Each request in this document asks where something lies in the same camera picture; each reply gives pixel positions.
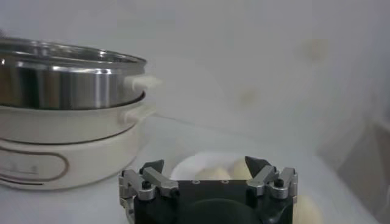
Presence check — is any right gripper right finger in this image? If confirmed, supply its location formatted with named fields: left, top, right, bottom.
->
left=244, top=155, right=299, bottom=200

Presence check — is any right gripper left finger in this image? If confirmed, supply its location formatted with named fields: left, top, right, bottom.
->
left=118, top=159, right=180, bottom=202

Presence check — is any white steamed baozi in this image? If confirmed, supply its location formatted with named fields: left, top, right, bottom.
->
left=291, top=194, right=324, bottom=224
left=194, top=166, right=232, bottom=181
left=232, top=157, right=254, bottom=181

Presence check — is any stainless steel steamer basket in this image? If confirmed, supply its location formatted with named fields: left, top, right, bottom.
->
left=0, top=35, right=163, bottom=111

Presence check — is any white round plate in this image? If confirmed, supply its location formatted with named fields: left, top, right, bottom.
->
left=169, top=151, right=263, bottom=181

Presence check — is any white electric cooker base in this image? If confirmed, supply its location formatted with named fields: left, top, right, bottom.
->
left=0, top=93, right=158, bottom=192

